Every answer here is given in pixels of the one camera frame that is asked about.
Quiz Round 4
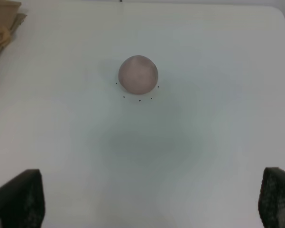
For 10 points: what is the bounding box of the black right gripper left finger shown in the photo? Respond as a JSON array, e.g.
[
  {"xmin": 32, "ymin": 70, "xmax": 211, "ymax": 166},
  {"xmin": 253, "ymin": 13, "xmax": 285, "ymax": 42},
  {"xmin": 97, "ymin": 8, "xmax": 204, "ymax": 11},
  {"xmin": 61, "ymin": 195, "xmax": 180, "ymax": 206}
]
[{"xmin": 0, "ymin": 169, "xmax": 46, "ymax": 228}]

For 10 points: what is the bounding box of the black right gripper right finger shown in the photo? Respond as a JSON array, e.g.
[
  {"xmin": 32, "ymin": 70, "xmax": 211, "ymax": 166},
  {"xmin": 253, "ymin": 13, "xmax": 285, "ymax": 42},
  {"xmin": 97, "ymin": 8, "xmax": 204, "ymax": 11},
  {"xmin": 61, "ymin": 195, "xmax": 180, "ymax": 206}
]
[{"xmin": 258, "ymin": 167, "xmax": 285, "ymax": 228}]

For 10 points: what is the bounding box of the brown linen tote bag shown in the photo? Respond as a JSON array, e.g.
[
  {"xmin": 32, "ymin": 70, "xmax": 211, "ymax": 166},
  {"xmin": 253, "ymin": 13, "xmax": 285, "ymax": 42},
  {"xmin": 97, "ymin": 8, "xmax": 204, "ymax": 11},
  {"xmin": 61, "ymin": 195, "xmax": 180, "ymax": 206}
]
[{"xmin": 0, "ymin": 0, "xmax": 26, "ymax": 54}]

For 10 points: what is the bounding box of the pink peach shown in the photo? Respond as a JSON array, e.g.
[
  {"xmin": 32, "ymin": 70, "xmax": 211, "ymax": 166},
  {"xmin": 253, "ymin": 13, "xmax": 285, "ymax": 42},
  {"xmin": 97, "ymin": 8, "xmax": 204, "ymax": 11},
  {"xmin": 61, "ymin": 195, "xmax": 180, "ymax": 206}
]
[{"xmin": 118, "ymin": 55, "xmax": 158, "ymax": 95}]

